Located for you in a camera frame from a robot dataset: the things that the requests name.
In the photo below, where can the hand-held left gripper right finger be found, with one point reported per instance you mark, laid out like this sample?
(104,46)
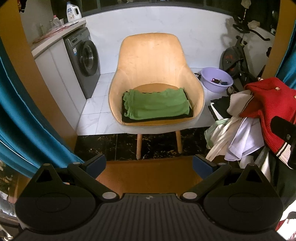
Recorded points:
(202,165)

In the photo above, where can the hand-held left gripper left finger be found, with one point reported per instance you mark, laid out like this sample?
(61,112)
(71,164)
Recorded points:
(97,163)

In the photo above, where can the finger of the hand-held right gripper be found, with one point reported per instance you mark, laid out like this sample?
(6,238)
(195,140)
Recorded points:
(284,129)

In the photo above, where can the red knit cardigan striped trim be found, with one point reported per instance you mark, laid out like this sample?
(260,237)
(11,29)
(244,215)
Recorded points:
(266,102)

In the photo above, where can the pile of light clothes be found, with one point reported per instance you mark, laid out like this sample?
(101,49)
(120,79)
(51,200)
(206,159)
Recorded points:
(222,139)

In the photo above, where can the pale green garment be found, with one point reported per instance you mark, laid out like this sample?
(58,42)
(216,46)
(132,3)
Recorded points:
(211,134)

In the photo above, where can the white shirt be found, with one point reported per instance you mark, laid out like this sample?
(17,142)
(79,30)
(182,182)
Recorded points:
(245,139)

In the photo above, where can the dark green garment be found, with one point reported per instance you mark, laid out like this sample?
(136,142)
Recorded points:
(284,180)

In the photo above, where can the black folded garment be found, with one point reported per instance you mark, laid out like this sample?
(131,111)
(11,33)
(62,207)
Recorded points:
(129,120)

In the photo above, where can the white garment dark trim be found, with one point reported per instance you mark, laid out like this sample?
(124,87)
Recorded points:
(238,102)

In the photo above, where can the teal curtain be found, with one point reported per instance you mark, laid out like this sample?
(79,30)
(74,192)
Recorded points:
(23,115)
(288,67)

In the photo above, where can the green folded garment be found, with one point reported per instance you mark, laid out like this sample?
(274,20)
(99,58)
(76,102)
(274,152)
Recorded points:
(155,104)

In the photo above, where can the purple plastic basin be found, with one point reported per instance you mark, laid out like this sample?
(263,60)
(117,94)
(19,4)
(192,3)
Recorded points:
(208,81)

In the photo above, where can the black exercise bike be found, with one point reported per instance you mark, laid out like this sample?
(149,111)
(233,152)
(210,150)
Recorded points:
(233,60)

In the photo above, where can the white counter cabinet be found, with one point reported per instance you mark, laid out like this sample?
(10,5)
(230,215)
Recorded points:
(57,76)

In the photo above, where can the grey washing machine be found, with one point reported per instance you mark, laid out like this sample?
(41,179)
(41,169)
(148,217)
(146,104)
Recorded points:
(85,58)

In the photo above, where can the yellow shell chair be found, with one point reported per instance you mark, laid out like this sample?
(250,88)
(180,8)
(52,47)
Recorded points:
(150,60)

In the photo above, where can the pink patterned paper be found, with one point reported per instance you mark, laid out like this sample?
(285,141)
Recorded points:
(57,30)

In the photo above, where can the clear small bottles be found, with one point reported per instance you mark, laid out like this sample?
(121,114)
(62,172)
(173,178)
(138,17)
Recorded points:
(56,22)

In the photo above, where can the white detergent bottle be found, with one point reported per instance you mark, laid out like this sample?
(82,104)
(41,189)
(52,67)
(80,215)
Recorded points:
(73,12)

